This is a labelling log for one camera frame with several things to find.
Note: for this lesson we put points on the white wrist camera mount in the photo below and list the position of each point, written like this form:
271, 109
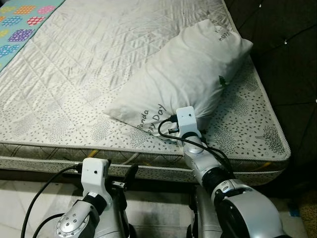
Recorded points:
187, 119
94, 171

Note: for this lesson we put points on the grey robot leg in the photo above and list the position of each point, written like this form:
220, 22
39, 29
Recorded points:
203, 218
116, 218

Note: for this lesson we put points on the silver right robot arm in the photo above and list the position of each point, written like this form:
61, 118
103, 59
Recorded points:
233, 203

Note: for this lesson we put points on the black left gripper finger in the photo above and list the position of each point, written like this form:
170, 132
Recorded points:
132, 176

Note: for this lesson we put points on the black bed base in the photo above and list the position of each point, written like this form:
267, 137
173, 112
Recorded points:
39, 174

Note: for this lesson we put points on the white printed pillow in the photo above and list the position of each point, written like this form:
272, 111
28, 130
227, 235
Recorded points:
188, 74

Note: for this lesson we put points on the grey quilted mattress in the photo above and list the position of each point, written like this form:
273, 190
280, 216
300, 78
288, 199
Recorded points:
99, 59

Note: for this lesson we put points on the teal blanket with coloured shapes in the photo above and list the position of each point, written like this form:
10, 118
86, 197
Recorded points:
20, 34

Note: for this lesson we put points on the grey robot left leg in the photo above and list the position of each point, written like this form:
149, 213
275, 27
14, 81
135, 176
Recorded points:
116, 218

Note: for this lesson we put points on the grey robot right leg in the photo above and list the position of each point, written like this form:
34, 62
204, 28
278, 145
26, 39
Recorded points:
203, 218

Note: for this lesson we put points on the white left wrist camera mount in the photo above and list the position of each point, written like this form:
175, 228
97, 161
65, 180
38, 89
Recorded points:
94, 171

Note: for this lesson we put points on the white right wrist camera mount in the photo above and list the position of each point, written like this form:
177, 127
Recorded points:
187, 119

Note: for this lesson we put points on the dark tufted headboard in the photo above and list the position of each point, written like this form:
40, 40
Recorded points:
287, 74

